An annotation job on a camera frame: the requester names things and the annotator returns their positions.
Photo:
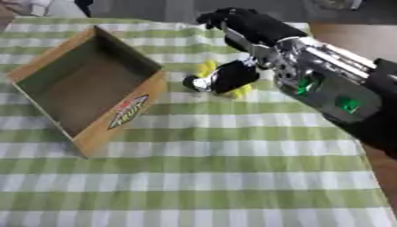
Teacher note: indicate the yellow toy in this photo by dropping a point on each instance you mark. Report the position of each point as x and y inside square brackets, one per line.
[208, 68]

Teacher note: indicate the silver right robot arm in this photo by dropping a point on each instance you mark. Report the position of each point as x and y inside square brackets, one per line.
[331, 79]

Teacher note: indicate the tan cardboard box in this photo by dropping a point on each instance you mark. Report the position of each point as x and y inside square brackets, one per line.
[88, 88]

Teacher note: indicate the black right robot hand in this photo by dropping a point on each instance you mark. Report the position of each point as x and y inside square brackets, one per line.
[258, 26]

